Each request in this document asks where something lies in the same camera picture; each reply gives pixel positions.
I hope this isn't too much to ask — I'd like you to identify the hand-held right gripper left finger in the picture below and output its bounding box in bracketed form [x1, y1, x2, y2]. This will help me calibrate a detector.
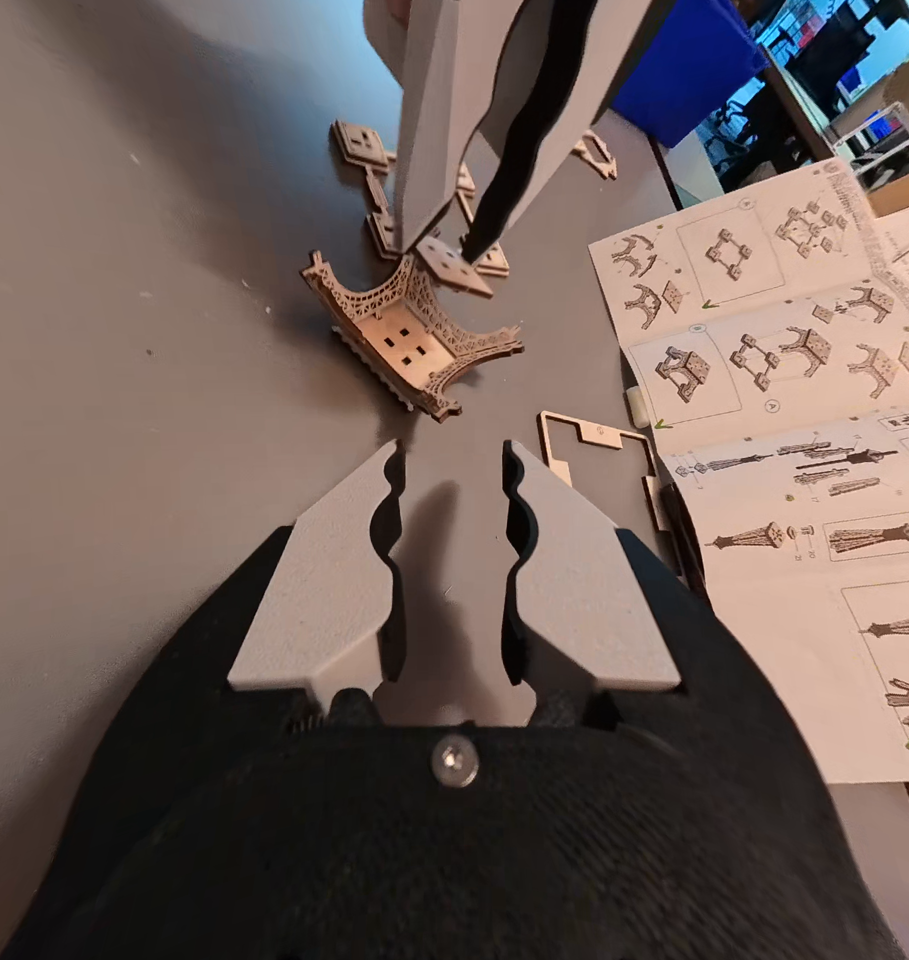
[227, 438, 409, 714]

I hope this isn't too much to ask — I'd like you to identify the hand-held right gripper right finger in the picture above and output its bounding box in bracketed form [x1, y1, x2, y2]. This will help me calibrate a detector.
[501, 438, 683, 725]

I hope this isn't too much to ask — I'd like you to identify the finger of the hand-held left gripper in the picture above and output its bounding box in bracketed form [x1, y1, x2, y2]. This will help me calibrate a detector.
[393, 0, 516, 252]
[462, 0, 677, 264]

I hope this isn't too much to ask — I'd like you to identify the small square wooden plate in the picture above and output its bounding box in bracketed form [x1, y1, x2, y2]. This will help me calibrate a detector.
[413, 234, 495, 300]

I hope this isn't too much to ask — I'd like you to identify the small hollow wooden piece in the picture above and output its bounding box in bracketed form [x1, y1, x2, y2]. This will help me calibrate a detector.
[570, 129, 619, 183]

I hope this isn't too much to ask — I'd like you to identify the blue bin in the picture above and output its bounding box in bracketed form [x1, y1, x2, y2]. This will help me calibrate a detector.
[608, 0, 771, 150]

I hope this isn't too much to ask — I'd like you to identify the empty wooden cutout sheet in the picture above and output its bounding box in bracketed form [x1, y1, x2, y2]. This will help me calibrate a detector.
[537, 410, 677, 552]

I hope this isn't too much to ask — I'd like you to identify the paper instruction sheet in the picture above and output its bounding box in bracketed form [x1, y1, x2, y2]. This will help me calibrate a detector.
[588, 153, 909, 785]

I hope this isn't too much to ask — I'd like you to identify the wooden tower base model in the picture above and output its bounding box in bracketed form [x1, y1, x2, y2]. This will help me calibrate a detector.
[299, 251, 525, 425]

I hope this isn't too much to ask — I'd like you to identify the clear acrylic box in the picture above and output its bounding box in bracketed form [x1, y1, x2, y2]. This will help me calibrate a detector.
[825, 101, 909, 177]

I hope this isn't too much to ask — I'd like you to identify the wooden frame with corner pads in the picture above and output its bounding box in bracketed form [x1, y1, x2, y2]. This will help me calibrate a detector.
[328, 118, 510, 282]

